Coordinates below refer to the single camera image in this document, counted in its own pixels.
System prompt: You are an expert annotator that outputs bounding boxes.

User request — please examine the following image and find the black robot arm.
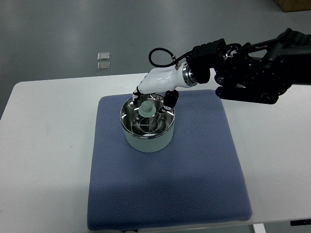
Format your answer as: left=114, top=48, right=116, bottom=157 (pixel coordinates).
left=186, top=28, right=311, bottom=104

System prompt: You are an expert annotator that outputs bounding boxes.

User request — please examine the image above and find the silver floor plate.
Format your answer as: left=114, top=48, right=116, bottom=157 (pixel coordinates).
left=97, top=62, right=110, bottom=71
left=97, top=52, right=110, bottom=61

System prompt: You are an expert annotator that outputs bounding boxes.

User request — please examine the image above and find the white table leg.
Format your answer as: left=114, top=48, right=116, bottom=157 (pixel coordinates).
left=252, top=223, right=266, bottom=233

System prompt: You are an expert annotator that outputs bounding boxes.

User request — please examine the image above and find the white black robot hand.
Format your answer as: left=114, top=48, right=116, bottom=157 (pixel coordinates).
left=132, top=62, right=197, bottom=113

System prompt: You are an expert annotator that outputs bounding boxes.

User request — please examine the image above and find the mint green electric pot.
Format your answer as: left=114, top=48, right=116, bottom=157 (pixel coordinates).
left=120, top=93, right=175, bottom=153

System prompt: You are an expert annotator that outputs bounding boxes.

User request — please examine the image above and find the lower silver floor plate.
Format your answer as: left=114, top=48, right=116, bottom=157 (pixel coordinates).
left=97, top=62, right=110, bottom=71

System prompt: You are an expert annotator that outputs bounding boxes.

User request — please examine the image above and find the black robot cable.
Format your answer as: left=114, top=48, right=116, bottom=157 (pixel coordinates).
left=148, top=47, right=195, bottom=68

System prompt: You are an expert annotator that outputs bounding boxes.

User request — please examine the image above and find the black table control panel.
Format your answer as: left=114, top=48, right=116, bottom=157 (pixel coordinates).
left=290, top=219, right=311, bottom=226

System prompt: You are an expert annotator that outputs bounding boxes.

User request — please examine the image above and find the blue textured cushion mat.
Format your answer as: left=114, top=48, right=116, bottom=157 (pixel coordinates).
left=87, top=90, right=252, bottom=231

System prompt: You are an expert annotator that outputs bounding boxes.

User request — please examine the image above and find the cardboard box corner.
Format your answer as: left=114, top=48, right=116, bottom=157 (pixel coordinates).
left=274, top=0, right=311, bottom=13

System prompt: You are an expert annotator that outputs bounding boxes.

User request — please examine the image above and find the glass lid with green knob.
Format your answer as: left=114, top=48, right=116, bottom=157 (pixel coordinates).
left=120, top=94, right=175, bottom=139

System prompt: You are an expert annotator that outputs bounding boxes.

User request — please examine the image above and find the upper silver floor plate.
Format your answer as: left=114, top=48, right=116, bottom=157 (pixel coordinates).
left=97, top=52, right=110, bottom=61

